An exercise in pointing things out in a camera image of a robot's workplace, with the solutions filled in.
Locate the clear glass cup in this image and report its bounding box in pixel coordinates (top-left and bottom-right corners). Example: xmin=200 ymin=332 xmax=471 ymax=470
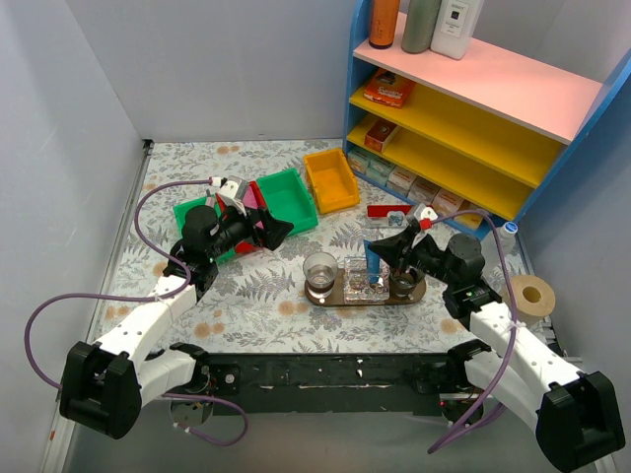
xmin=303 ymin=252 xmax=338 ymax=299

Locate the blue toothpaste tube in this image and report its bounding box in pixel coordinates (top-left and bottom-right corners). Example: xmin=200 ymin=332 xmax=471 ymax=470
xmin=364 ymin=239 xmax=383 ymax=288

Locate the red white box middle shelf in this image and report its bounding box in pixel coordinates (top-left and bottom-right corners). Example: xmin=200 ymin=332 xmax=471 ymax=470
xmin=364 ymin=118 xmax=399 ymax=153

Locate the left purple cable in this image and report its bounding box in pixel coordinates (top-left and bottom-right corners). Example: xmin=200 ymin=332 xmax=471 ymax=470
xmin=24 ymin=179 xmax=248 ymax=447

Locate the green bin with cups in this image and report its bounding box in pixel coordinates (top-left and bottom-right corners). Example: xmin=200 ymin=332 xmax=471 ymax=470
xmin=256 ymin=169 xmax=318 ymax=236

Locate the green translucent cup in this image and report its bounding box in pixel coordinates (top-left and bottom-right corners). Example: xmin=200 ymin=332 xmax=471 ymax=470
xmin=389 ymin=268 xmax=425 ymax=299

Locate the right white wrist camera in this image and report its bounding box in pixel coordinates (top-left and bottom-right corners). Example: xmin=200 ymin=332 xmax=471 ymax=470
xmin=406 ymin=203 xmax=439 ymax=243

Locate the yellow plastic bin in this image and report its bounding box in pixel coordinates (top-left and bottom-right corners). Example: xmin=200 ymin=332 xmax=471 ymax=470
xmin=304 ymin=148 xmax=360 ymax=215

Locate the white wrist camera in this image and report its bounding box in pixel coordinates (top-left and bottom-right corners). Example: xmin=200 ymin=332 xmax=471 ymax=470
xmin=406 ymin=203 xmax=439 ymax=243
xmin=209 ymin=176 xmax=249 ymax=215

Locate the yellow sponge pack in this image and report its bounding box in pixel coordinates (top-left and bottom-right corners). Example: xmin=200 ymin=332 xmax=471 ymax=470
xmin=455 ymin=201 xmax=489 ymax=231

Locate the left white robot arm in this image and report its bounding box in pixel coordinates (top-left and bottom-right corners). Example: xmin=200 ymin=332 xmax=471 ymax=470
xmin=59 ymin=206 xmax=293 ymax=439

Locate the orange box upper shelf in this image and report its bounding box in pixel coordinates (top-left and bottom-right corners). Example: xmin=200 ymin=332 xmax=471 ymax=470
xmin=363 ymin=68 xmax=416 ymax=108

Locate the pink toothpaste tube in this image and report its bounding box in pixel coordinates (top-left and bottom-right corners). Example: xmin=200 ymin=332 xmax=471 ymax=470
xmin=243 ymin=186 xmax=259 ymax=209

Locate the brown oval wooden tray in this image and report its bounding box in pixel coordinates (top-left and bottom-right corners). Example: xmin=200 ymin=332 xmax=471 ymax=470
xmin=305 ymin=268 xmax=427 ymax=307

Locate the white bottle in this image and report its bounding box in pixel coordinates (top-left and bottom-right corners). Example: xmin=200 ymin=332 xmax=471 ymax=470
xmin=430 ymin=0 xmax=484 ymax=60

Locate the grey toothbrush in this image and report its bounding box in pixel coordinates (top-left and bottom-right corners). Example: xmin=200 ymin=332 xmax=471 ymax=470
xmin=204 ymin=189 xmax=216 ymax=208

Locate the grey bottle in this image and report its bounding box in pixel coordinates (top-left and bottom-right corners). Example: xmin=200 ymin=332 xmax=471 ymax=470
xmin=401 ymin=0 xmax=441 ymax=54

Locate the red silver toothpaste box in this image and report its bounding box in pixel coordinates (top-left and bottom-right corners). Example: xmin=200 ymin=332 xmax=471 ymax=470
xmin=366 ymin=204 xmax=412 ymax=229

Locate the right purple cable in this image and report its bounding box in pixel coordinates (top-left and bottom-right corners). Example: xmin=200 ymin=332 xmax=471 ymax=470
xmin=427 ymin=210 xmax=519 ymax=454

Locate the red plastic bin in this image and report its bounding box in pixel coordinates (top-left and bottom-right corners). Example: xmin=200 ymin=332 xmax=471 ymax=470
xmin=216 ymin=180 xmax=266 ymax=254

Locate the green bin with toothbrushes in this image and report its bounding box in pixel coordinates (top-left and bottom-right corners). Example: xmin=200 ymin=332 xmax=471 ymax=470
xmin=173 ymin=195 xmax=221 ymax=237

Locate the purple cable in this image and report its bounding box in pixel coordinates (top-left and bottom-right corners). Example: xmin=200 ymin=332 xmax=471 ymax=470
xmin=427 ymin=210 xmax=519 ymax=454
xmin=24 ymin=179 xmax=248 ymax=447

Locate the floral patterned table mat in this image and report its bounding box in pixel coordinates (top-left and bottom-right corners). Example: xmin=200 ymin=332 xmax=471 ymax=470
xmin=111 ymin=139 xmax=470 ymax=353

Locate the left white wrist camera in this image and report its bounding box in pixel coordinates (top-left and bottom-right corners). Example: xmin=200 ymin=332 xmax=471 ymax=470
xmin=209 ymin=176 xmax=249 ymax=215

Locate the clear textured acrylic holder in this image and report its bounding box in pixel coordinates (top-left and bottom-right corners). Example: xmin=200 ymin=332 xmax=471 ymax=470
xmin=343 ymin=256 xmax=390 ymax=305

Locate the orange bottle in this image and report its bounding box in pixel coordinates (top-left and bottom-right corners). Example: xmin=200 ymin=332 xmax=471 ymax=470
xmin=369 ymin=0 xmax=400 ymax=49

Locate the black aluminium base frame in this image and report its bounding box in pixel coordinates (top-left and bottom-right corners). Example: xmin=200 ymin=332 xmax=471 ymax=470
xmin=56 ymin=339 xmax=593 ymax=430

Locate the brown tape roll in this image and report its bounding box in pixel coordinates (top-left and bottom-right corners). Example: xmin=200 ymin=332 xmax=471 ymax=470
xmin=510 ymin=275 xmax=556 ymax=328

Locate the teal sponge pack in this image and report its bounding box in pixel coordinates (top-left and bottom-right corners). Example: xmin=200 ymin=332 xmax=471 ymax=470
xmin=366 ymin=157 xmax=395 ymax=186
xmin=347 ymin=148 xmax=373 ymax=173

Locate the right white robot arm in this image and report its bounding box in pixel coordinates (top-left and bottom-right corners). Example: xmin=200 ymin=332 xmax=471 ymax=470
xmin=369 ymin=229 xmax=626 ymax=472

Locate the pink white sponge pack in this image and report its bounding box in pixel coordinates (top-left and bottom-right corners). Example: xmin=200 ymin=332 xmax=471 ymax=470
xmin=432 ymin=189 xmax=464 ymax=216

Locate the blue yellow pink shelf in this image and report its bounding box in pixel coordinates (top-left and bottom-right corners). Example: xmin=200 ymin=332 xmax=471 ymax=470
xmin=342 ymin=1 xmax=630 ymax=223

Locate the clear plastic water bottle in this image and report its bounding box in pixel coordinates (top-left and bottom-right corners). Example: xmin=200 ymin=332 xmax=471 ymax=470
xmin=481 ymin=222 xmax=519 ymax=290

